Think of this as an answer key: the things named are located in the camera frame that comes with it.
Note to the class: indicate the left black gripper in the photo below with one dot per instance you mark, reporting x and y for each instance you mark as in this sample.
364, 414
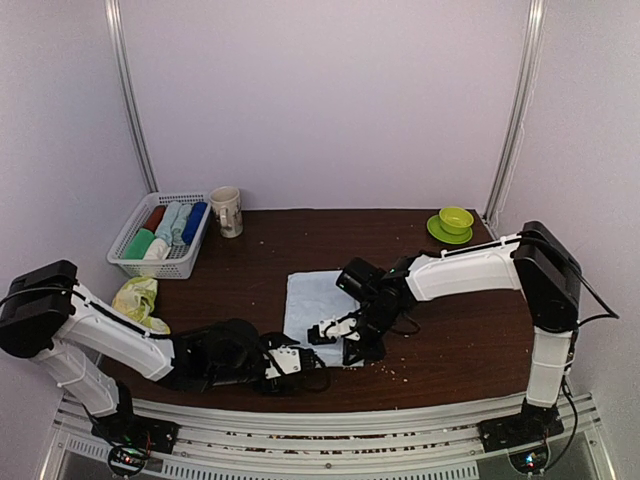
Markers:
279, 386

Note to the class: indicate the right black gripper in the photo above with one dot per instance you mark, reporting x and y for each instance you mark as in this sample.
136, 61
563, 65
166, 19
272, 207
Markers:
360, 353

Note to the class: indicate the light blue towel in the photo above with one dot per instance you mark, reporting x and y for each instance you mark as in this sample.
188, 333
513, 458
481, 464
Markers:
164, 229
312, 297

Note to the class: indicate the yellow green patterned towel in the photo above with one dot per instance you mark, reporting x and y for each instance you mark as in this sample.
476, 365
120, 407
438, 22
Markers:
136, 300

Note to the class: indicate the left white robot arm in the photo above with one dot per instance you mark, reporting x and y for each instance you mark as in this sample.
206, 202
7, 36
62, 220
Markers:
49, 318

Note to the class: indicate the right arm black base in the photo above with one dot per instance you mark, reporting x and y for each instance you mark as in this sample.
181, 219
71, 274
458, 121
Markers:
514, 431

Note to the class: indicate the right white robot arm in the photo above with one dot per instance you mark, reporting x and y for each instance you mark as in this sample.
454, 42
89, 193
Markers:
533, 262

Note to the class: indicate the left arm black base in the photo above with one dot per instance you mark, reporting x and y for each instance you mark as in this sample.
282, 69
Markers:
142, 433

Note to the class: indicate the green cup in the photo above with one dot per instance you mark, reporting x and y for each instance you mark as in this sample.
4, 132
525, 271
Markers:
455, 220

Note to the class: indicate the rolled white towel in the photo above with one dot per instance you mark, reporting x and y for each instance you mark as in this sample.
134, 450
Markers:
158, 250

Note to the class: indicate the white plastic basket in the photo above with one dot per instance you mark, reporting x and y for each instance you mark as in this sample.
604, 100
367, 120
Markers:
181, 260

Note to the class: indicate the rolled light blue towel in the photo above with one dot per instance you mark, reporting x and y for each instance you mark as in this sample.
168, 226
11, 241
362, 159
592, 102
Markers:
164, 229

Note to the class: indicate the beige ceramic mug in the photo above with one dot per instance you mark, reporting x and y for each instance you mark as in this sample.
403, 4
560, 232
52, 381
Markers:
226, 205

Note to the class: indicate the rolled green towel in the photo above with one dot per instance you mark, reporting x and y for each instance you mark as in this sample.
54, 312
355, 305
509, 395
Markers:
138, 246

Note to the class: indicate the rolled dark blue towel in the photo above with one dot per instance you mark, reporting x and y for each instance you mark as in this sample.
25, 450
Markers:
193, 221

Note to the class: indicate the rolled pale teal towel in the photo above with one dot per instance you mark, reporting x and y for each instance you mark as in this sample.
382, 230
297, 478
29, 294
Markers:
180, 223

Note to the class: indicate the rolled brown towel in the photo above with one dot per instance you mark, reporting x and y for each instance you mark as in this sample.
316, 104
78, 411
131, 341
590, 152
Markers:
155, 218

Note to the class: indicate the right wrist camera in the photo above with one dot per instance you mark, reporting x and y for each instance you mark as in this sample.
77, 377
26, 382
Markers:
331, 330

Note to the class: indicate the aluminium front rail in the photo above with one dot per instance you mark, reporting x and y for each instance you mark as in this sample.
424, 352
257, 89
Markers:
440, 442

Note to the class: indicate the right aluminium frame post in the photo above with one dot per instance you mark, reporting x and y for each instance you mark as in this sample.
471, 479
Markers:
515, 128

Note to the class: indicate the aluminium frame post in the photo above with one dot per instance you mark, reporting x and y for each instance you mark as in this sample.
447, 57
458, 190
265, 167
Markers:
118, 41
515, 128

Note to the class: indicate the left aluminium frame post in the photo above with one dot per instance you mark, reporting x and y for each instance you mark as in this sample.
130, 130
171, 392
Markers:
118, 41

